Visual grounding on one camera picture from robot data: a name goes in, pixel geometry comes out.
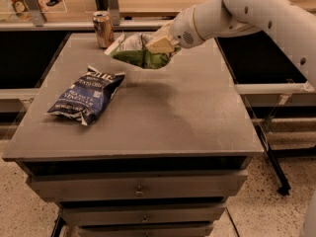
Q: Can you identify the grey drawer cabinet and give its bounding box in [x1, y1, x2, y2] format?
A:
[1, 30, 265, 237]

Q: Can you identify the orange soda can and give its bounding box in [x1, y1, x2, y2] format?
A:
[93, 11, 115, 48]

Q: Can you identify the drawer with handle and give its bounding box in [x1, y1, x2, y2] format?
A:
[28, 170, 248, 202]
[60, 203, 225, 226]

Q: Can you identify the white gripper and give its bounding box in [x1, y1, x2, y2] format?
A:
[146, 7, 204, 53]

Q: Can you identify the top drawer with handle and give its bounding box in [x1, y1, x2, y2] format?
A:
[28, 170, 248, 202]

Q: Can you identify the colourful package at top left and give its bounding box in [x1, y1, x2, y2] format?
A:
[0, 0, 47, 23]

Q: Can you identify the bottom drawer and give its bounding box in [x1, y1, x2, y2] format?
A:
[78, 223, 213, 237]

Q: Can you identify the green jalapeno chip bag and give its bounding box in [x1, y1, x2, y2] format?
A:
[105, 33, 180, 69]

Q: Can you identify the blue sea salt chip bag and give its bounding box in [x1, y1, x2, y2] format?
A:
[47, 66, 125, 125]

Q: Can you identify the grey metal shelf post left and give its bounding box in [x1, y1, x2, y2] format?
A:
[26, 0, 46, 27]

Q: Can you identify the small black object on counter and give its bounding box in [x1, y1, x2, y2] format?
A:
[46, 0, 61, 7]

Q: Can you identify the middle drawer with handle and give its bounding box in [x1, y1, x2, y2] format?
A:
[60, 203, 225, 226]

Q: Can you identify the grey metal shelf post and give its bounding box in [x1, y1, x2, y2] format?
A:
[26, 0, 46, 27]
[92, 0, 121, 27]

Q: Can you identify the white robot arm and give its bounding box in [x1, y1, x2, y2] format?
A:
[150, 0, 316, 237]

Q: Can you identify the black table leg right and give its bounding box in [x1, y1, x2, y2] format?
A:
[244, 96, 291, 197]

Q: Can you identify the grey metal shelf post middle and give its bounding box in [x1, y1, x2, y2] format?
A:
[92, 0, 121, 27]

